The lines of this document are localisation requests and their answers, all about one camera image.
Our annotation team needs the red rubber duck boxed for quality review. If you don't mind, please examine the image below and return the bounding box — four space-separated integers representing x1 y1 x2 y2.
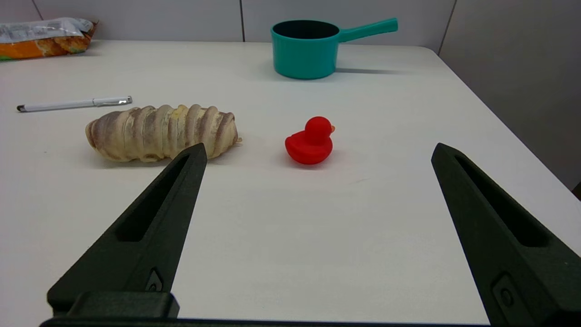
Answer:
285 116 336 165

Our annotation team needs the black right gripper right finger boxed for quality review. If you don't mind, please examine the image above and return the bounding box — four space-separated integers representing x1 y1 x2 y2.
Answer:
431 143 581 327

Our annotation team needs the orange snack packet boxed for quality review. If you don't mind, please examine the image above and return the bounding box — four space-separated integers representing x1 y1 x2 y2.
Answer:
0 17 98 61

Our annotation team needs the white pen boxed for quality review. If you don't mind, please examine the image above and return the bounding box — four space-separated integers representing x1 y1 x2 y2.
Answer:
17 96 133 113

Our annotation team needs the teal saucepan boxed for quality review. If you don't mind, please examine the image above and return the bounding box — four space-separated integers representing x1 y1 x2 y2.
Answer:
271 18 399 80

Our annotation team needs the striped bread loaf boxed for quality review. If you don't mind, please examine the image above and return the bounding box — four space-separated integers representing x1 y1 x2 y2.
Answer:
85 104 241 163

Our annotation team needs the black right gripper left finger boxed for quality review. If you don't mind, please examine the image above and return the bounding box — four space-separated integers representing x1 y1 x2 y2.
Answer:
47 143 208 317

